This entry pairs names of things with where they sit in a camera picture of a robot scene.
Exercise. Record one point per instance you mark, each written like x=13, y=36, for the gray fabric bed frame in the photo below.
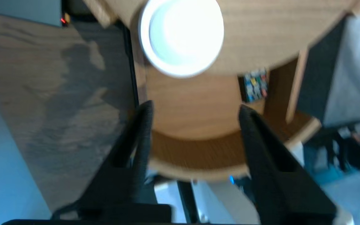
x=355, y=62

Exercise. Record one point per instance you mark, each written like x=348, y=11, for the black TV remote control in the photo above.
x=255, y=86

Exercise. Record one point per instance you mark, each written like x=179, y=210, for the round wooden side table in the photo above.
x=277, y=31

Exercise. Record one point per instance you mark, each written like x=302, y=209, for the silver robot chassis with label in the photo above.
x=214, y=200

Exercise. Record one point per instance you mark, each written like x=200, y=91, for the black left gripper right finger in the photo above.
x=280, y=187

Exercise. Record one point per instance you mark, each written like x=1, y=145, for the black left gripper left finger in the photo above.
x=120, y=187

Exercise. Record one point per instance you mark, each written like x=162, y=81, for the white round smart speaker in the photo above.
x=180, y=37

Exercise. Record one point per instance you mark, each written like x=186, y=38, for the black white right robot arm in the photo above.
x=352, y=140

